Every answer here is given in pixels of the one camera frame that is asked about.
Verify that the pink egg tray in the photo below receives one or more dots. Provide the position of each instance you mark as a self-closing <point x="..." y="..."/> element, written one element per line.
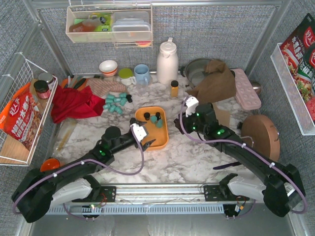
<point x="245" y="94"/>

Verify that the clear drinking glass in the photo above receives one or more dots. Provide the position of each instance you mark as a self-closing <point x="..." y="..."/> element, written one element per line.
<point x="141" y="87"/>

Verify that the brown cork mat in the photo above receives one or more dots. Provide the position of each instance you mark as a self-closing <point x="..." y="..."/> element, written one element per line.
<point x="222" y="116"/>

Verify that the round wooden board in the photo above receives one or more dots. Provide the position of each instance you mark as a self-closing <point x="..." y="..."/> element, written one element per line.
<point x="259" y="133"/>

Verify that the orange striped white bowl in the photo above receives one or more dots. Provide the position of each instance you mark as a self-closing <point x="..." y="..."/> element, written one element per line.
<point x="108" y="68"/>

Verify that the brown cloth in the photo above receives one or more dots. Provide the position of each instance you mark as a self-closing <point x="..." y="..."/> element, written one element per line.
<point x="218" y="85"/>

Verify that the steel pot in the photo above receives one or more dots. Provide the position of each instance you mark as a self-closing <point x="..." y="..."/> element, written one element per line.
<point x="194" y="71"/>

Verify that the green lidded cup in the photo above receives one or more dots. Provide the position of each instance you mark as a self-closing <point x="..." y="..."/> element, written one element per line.
<point x="126" y="77"/>

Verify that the clear glass container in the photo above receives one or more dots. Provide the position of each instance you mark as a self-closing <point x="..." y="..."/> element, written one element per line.
<point x="60" y="136"/>

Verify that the white thermos jug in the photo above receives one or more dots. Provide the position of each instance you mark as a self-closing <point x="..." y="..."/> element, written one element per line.
<point x="167" y="62"/>

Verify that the white side rack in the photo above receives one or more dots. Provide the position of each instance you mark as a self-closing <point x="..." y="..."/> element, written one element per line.
<point x="300" y="111"/>

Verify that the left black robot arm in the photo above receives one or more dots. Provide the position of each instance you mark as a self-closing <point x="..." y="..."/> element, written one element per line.
<point x="34" y="195"/>

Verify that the blue mug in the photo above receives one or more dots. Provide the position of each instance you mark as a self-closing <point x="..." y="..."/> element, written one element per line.
<point x="142" y="74"/>

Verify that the dark lidded jar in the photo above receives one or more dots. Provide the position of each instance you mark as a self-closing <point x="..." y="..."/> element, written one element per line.
<point x="42" y="89"/>

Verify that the clear wall shelf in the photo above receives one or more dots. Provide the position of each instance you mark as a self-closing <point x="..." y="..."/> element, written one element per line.
<point x="92" y="23"/>

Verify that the orange storage basket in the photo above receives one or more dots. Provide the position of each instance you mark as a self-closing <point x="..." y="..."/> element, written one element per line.
<point x="160" y="134"/>

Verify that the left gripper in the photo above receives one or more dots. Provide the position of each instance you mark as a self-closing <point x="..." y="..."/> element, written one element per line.
<point x="137" y="137"/>

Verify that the teal capsule numbered three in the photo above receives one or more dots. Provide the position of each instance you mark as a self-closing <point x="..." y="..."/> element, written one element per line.
<point x="117" y="100"/>

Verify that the red satin cloth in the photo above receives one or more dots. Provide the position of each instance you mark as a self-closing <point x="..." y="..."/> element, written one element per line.
<point x="77" y="104"/>

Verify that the silver lidded jar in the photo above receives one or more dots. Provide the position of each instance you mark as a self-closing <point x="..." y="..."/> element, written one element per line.
<point x="48" y="78"/>

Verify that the clear plastic food box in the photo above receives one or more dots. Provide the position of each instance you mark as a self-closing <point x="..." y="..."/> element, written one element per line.
<point x="131" y="26"/>

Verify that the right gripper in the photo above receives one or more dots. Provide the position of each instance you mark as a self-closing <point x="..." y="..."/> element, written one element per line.
<point x="183" y="122"/>

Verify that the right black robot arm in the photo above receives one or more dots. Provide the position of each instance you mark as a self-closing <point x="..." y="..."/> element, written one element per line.
<point x="279" y="187"/>

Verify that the orange juice bottle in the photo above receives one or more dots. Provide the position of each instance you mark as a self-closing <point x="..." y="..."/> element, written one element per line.
<point x="174" y="88"/>

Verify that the orange plate with utensils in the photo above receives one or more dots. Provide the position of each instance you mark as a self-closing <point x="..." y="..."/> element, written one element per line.
<point x="76" y="82"/>

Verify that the orange round lid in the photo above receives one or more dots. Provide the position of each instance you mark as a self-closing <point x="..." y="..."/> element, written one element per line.
<point x="50" y="164"/>

